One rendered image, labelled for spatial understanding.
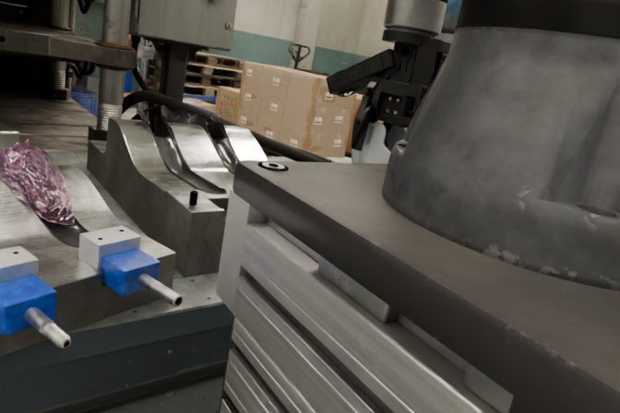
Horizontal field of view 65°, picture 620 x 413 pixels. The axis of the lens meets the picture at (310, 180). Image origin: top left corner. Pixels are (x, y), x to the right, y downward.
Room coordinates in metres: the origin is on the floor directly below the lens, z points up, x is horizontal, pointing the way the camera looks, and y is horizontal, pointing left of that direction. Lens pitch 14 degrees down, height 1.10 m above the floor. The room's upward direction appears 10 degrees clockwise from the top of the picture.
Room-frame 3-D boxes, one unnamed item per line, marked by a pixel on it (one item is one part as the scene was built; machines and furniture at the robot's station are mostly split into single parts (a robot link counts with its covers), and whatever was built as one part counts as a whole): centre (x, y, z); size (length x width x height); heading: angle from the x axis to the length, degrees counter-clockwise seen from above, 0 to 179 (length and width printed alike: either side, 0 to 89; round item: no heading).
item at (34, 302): (0.36, 0.22, 0.86); 0.13 x 0.05 x 0.05; 57
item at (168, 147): (0.82, 0.19, 0.92); 0.35 x 0.16 x 0.09; 40
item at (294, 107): (5.22, 0.32, 0.47); 1.22 x 0.80 x 0.94; 45
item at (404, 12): (0.67, -0.10, 1.17); 0.08 x 0.08 x 0.05
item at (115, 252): (0.45, 0.16, 0.86); 0.13 x 0.05 x 0.05; 57
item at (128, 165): (0.84, 0.20, 0.87); 0.50 x 0.26 x 0.14; 40
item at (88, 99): (4.08, 2.26, 0.36); 0.62 x 0.44 x 0.22; 131
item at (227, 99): (6.15, 1.03, 0.34); 0.63 x 0.45 x 0.40; 41
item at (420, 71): (0.66, -0.10, 1.09); 0.09 x 0.08 x 0.12; 53
